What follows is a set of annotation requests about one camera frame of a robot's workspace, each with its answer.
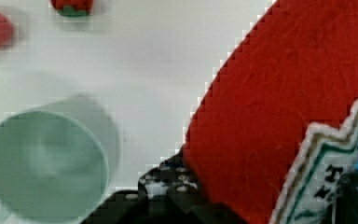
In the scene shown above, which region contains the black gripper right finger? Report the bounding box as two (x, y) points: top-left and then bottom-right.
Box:
(333, 171), (358, 224)

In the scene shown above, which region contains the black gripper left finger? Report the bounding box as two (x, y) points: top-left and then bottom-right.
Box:
(80, 152), (247, 224)

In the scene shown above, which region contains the red ketchup bottle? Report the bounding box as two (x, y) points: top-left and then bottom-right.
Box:
(184, 0), (358, 224)

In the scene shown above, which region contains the green cup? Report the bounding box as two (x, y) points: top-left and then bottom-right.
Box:
(0, 95), (119, 224)

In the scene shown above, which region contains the toy strawberry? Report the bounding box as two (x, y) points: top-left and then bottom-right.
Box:
(50, 0), (94, 17)

